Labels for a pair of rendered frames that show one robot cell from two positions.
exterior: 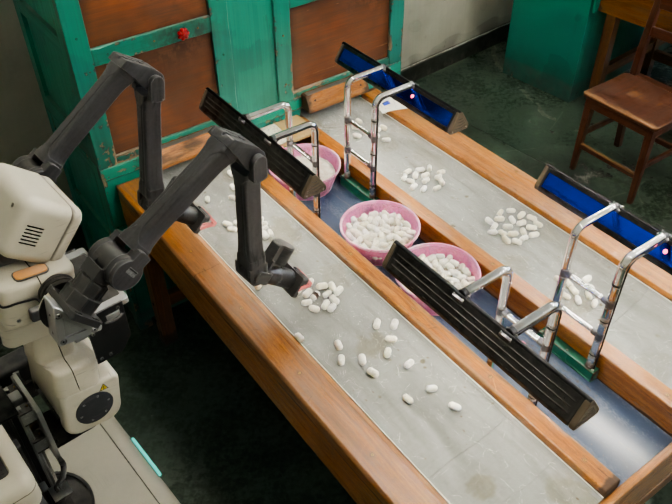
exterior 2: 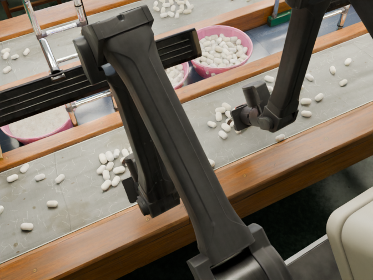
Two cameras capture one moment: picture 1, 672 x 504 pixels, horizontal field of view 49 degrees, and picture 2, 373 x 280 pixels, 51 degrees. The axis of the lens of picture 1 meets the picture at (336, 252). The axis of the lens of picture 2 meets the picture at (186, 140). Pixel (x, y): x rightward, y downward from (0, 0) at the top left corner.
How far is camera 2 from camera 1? 1.90 m
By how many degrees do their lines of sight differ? 52
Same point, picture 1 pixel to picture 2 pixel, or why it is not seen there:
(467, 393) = (333, 55)
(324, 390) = (344, 124)
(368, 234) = not seen: hidden behind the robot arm
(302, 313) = (248, 134)
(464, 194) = not seen: hidden behind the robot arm
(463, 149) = (72, 10)
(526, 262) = (211, 8)
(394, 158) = (56, 52)
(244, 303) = (238, 172)
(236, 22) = not seen: outside the picture
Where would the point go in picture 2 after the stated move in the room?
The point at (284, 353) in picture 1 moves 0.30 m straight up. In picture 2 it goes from (304, 146) to (328, 74)
